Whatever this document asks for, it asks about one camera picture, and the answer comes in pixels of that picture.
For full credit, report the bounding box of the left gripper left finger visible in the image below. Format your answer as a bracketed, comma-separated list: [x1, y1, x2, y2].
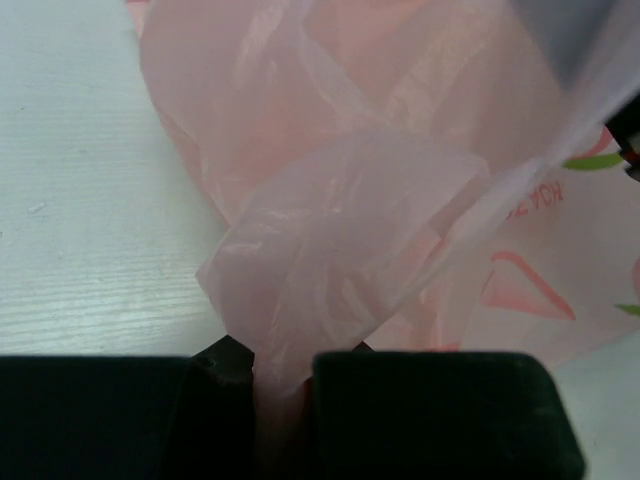
[1, 337, 254, 479]

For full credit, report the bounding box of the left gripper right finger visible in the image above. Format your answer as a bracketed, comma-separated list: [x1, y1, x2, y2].
[313, 350, 587, 479]

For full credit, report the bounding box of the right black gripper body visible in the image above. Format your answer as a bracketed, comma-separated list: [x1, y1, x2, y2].
[605, 95, 640, 180]

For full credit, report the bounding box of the pink plastic bag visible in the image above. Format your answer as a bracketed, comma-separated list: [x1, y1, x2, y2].
[128, 1, 639, 468]

